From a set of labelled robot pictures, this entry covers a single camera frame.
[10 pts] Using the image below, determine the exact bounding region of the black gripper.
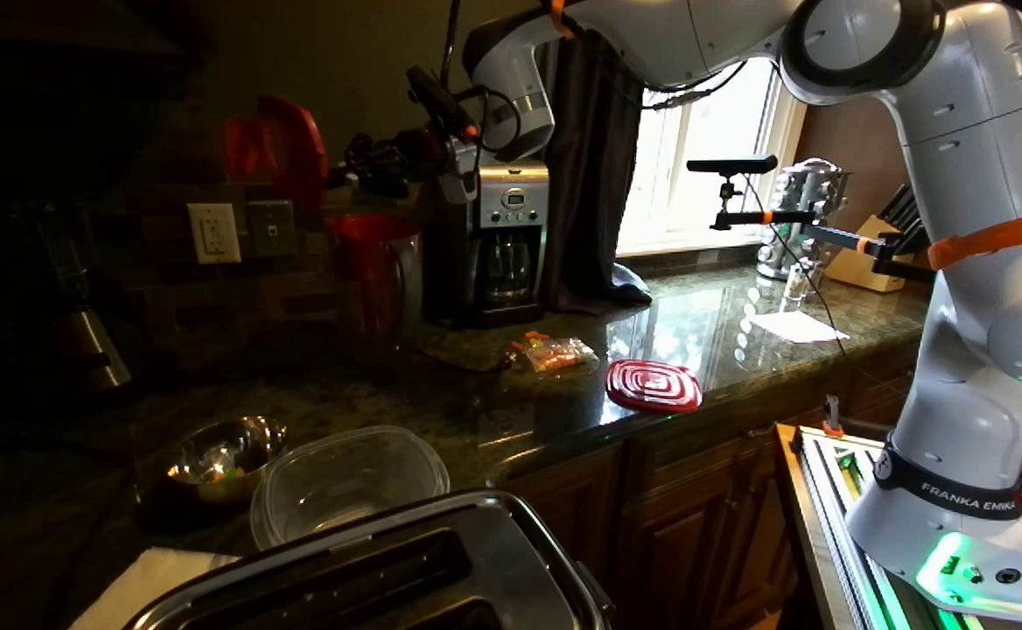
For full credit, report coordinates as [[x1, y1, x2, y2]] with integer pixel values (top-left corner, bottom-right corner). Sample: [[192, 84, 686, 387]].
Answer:
[[343, 63, 485, 201]]

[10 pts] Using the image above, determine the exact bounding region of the white robot base platform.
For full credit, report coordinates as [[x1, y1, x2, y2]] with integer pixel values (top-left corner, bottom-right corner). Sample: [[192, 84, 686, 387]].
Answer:
[[770, 419, 1022, 630]]

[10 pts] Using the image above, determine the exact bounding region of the red glass jar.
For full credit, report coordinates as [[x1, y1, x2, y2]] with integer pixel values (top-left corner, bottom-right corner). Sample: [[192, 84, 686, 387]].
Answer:
[[329, 209, 428, 347]]

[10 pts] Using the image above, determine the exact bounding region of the black silver coffee maker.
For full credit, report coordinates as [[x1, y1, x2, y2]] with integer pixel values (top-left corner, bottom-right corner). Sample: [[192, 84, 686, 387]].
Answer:
[[420, 153, 556, 334]]

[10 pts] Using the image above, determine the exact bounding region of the orange snack bag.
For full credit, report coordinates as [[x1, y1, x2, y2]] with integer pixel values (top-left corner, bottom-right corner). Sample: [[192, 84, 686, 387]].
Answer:
[[503, 328, 601, 382]]

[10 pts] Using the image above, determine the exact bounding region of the bright window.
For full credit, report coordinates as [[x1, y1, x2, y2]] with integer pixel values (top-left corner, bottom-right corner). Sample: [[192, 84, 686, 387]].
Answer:
[[613, 48, 812, 264]]

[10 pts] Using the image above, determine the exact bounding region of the clear plastic container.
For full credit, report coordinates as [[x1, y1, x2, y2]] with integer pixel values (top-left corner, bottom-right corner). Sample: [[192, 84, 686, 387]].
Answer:
[[246, 424, 459, 553]]

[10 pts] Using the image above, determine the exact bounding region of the shiny metal bowl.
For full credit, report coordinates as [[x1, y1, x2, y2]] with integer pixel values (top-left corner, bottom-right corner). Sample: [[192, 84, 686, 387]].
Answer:
[[133, 411, 290, 517]]

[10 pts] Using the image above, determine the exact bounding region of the red white spiral trivet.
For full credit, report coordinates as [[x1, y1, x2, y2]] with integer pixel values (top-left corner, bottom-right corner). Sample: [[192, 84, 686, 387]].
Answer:
[[601, 357, 708, 419]]

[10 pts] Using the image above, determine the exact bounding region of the silver black toaster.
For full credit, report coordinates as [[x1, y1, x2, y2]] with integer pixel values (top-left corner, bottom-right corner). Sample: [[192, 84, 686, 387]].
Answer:
[[122, 488, 616, 630]]

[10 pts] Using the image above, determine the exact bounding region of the white paper sheet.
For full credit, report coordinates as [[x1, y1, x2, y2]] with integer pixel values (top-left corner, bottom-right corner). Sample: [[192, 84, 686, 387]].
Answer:
[[744, 308, 850, 351]]

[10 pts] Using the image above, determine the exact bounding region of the wooden counter cabinet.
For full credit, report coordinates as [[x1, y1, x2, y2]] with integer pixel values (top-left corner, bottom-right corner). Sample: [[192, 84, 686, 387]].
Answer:
[[493, 377, 924, 630]]

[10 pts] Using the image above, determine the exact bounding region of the white paper napkin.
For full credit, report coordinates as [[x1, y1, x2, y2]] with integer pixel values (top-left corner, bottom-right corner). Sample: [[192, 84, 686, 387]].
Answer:
[[67, 543, 246, 630]]

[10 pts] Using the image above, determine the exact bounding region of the wooden knife block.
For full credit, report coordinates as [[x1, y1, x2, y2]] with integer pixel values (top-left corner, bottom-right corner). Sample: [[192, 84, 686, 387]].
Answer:
[[818, 187, 932, 296]]

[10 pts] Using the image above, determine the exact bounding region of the green tool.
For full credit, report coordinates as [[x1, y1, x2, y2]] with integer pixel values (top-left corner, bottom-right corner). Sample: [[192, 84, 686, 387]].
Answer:
[[829, 443, 877, 502]]

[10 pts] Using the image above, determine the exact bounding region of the dark wall switch plate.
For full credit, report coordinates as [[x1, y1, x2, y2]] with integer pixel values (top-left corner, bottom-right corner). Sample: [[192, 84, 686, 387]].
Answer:
[[242, 196, 303, 264]]

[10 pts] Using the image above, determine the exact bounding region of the white wall outlet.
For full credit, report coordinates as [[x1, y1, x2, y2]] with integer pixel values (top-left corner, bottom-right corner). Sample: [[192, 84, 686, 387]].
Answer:
[[185, 201, 246, 270]]

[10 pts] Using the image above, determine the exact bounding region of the black bar camera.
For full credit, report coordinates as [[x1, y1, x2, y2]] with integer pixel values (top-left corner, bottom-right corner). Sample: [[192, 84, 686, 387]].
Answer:
[[683, 151, 779, 177]]

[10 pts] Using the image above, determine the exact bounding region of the black camera stand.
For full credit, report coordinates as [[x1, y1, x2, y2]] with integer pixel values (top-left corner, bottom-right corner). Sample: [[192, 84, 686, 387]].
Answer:
[[708, 170, 890, 352]]

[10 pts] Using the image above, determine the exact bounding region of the orange arm strap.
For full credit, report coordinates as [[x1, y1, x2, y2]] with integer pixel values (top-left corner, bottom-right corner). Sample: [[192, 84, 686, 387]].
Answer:
[[924, 205, 1022, 277]]

